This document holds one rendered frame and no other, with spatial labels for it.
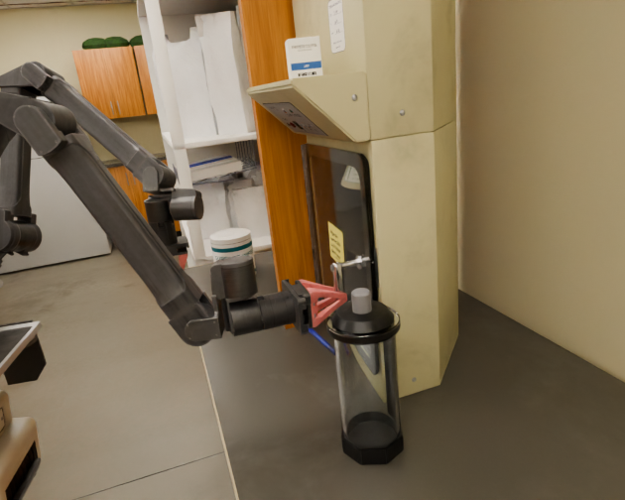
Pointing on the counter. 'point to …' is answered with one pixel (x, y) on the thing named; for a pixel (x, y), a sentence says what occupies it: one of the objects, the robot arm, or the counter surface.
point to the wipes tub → (231, 244)
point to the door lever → (342, 272)
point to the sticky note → (335, 243)
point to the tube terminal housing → (406, 164)
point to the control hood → (323, 103)
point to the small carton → (304, 57)
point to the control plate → (294, 117)
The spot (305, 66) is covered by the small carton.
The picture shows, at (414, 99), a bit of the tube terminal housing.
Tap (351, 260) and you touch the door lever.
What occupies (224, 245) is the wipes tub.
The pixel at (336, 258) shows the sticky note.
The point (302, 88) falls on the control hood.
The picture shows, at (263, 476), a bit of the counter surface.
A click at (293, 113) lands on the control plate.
